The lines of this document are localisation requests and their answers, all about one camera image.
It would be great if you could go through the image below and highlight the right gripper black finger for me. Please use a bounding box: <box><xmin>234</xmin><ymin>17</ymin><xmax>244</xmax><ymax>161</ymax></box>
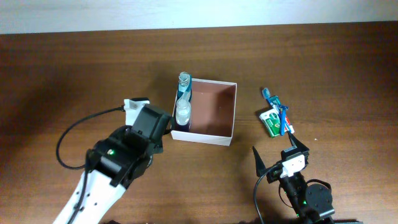
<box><xmin>252</xmin><ymin>146</ymin><xmax>267</xmax><ymax>177</ymax></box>
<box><xmin>288</xmin><ymin>132</ymin><xmax>308</xmax><ymax>152</ymax></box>

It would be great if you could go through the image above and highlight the blue disposable razor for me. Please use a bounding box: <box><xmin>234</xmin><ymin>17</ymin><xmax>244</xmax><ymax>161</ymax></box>
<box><xmin>277</xmin><ymin>104</ymin><xmax>290</xmax><ymax>136</ymax></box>

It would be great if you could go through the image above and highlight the pink cardboard box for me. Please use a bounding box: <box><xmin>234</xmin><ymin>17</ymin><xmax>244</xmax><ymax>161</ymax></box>
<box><xmin>171</xmin><ymin>78</ymin><xmax>238</xmax><ymax>146</ymax></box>

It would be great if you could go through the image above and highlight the purple foam soap pump bottle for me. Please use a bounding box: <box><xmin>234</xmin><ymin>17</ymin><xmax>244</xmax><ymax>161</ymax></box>
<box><xmin>175</xmin><ymin>91</ymin><xmax>192</xmax><ymax>132</ymax></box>

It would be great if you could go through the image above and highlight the teal mouthwash bottle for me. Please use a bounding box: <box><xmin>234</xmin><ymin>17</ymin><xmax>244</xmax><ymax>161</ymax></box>
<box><xmin>177</xmin><ymin>72</ymin><xmax>192</xmax><ymax>102</ymax></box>

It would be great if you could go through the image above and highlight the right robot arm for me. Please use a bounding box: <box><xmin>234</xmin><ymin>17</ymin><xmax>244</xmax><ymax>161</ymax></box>
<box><xmin>252</xmin><ymin>133</ymin><xmax>335</xmax><ymax>223</ymax></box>

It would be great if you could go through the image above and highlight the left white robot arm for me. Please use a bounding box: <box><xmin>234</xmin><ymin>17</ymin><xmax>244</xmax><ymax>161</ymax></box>
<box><xmin>55</xmin><ymin>100</ymin><xmax>175</xmax><ymax>223</ymax></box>

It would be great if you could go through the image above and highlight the small toothpaste tube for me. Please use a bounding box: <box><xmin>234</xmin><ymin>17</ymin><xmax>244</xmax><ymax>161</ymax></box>
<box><xmin>267</xmin><ymin>95</ymin><xmax>295</xmax><ymax>136</ymax></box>

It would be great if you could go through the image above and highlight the blue toothbrush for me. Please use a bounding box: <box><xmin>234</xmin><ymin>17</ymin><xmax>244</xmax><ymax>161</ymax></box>
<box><xmin>260</xmin><ymin>88</ymin><xmax>295</xmax><ymax>138</ymax></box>

